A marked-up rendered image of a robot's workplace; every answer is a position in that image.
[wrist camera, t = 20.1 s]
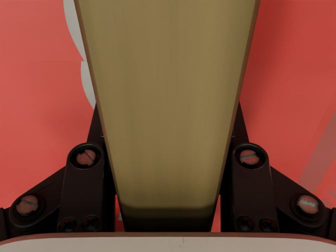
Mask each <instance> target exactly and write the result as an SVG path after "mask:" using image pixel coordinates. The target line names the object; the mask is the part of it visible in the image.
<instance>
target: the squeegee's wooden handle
mask: <svg viewBox="0 0 336 252"><path fill-rule="evenodd" d="M73 1H74V5H75V10H76V14H77V19H78V23H79V28H80V32H81V37H82V41H83V46H84V50H85V55H86V59H87V64H88V68H89V73H90V77H91V82H92V87H93V91H94V96H95V100H96V105H97V109H98V114H99V118H100V123H101V127H102V132H103V136H104V141H105V145H106V150H107V154H108V159H109V163H110V168H111V172H112V177H113V181H114V186H115V190H116V195H117V199H118V204H119V208H120V213H121V217H122V222H123V226H124V231H125V232H211V230H212V225H213V220H214V216H215V211H216V206H217V202H218V197H219V193H220V188H221V183H222V179H223V174H224V169H225V165H226V160H227V156H228V151H229V146H230V142H231V137H232V132H233V128H234V123H235V118H236V114H237V109H238V105H239V100H240V95H241V91H242V86H243V81H244V77H245V72H246V67H247V63H248V58H249V54H250V49H251V44H252V40H253V35H254V30H255V26H256V21H257V17H258V12H259V7H260V3H261V0H73Z"/></svg>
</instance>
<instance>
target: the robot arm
mask: <svg viewBox="0 0 336 252"><path fill-rule="evenodd" d="M116 194H117V193H116V189H115V184H114V180H113V175H112V171H111V166H110V162H109V157H108V152H107V148H106V143H105V139H104V134H103V130H102V125H101V121H100V116H99V112H98V107H97V103H95V107H94V112H93V116H92V120H91V124H90V128H89V132H88V137H87V141H86V142H84V143H81V144H78V145H77V146H75V147H74V148H73V149H71V151H70V152H69V153H68V155H67V160H66V166H64V167H63V168H61V169H60V170H58V171H57V172H55V173H54V174H52V175H51V176H49V177H48V178H46V179H45V180H43V181H42V182H40V183H39V184H37V185H35V186H34V187H32V188H31V189H29V190H28V191H26V192H25V193H23V194H22V195H20V196H19V197H18V198H17V199H16V200H15V201H14V202H13V203H12V205H11V206H10V207H8V208H5V209H4V208H3V207H1V208H0V252H336V208H335V207H333V208H332V209H330V208H328V207H325V205H324V204H323V202H322V201H321V200H320V199H319V198H318V197H317V196H315V195H314V194H312V193H311V192H309V191H308V190H306V189H305V188H303V187H302V186H300V185H299V184H297V183H296V182H294V181H293V180H291V179H290V178H288V177H287V176H285V175H284V174H282V173H281V172H279V171H278V170H276V169H275V168H273V167H272V166H270V161H269V156H268V154H267V152H266V151H265V150H264V149H263V148H262V147H261V146H259V145H257V144H255V143H252V142H249V137H248V133H247V129H246V125H245V121H244V116H243V112H242V108H241V104H240V100H239V103H238V107H237V112H236V117H235V121H234V126H233V131H232V135H231V140H230V144H229V149H228V154H227V158H226V163H225V168H224V172H223V177H222V181H221V186H220V191H219V194H220V232H115V223H116Z"/></svg>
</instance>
